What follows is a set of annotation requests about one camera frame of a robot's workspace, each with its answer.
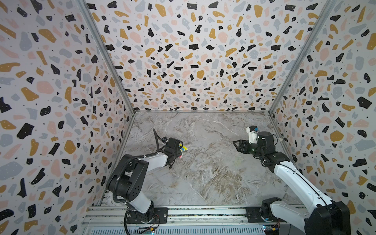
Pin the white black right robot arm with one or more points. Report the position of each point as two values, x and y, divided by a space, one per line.
320 215

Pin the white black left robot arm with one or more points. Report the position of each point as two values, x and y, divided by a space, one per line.
127 179

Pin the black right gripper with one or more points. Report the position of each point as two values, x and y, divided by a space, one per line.
245 146

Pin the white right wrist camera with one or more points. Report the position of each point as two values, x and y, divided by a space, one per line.
252 134

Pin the metal corner post left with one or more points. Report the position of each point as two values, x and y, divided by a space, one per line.
82 5

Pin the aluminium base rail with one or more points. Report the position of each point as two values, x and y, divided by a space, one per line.
185 220

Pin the metal corner post right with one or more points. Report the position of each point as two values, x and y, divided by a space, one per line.
324 14

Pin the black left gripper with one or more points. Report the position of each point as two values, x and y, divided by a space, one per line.
178 152

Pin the metal corner post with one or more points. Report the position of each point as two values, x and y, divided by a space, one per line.
324 14
82 5

